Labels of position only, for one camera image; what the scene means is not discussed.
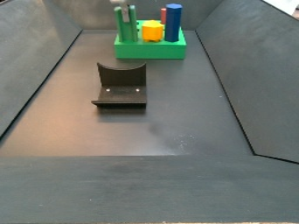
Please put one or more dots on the red rounded block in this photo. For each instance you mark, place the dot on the red rounded block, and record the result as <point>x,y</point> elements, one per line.
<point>163,15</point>

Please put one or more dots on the black curved fixture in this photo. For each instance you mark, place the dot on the black curved fixture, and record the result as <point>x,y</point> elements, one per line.
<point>121,86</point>

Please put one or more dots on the green arch block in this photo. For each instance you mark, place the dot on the green arch block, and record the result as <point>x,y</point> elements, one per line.
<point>127,31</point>

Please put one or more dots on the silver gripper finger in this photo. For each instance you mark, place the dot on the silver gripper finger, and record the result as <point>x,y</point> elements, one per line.
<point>121,4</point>

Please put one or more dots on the yellow wedge block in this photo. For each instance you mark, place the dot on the yellow wedge block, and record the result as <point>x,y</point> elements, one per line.
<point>152,31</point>

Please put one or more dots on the green shape sorter board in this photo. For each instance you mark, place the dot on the green shape sorter board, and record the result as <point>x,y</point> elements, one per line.
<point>161,50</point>

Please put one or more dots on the blue hexagonal prism block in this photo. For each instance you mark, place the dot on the blue hexagonal prism block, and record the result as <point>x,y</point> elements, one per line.
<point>173,10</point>

